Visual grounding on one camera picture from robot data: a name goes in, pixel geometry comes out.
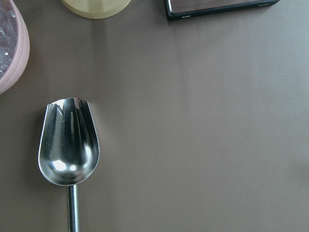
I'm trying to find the pink bowl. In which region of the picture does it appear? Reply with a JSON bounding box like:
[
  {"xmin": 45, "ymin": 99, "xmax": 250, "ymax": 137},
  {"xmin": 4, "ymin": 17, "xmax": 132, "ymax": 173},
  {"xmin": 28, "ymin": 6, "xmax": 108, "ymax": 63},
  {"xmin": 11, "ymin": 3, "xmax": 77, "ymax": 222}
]
[{"xmin": 0, "ymin": 0, "xmax": 30, "ymax": 93}]

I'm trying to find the steel ice scoop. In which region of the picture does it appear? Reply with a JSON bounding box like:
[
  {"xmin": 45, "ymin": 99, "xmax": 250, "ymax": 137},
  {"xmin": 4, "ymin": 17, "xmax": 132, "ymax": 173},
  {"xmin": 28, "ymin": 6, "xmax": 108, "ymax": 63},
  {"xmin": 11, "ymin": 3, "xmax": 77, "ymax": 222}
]
[{"xmin": 38, "ymin": 98, "xmax": 100, "ymax": 232}]

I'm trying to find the clear ice cubes pile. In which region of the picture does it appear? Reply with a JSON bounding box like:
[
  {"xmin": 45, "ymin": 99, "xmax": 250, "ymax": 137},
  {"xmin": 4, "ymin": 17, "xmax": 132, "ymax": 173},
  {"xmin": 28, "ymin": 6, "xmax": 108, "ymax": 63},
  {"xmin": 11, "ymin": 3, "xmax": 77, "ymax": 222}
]
[{"xmin": 0, "ymin": 0, "xmax": 18, "ymax": 78}]

